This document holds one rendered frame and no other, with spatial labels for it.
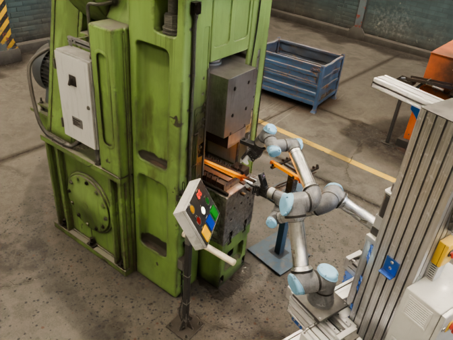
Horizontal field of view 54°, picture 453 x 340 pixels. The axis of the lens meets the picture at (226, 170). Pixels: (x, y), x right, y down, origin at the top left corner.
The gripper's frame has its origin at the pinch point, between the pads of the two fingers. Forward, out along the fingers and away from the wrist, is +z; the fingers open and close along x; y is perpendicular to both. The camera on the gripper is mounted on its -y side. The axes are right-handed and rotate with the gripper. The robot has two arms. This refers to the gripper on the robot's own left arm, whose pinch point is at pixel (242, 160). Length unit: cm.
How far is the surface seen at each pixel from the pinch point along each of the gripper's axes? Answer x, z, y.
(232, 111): 3.7, -19.0, -24.9
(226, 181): 6.2, 30.9, -0.7
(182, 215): -60, 7, 6
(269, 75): 356, 168, -126
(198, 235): -55, 13, 19
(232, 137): 7.2, -1.0, -15.6
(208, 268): -1, 106, 33
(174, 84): -28, -28, -52
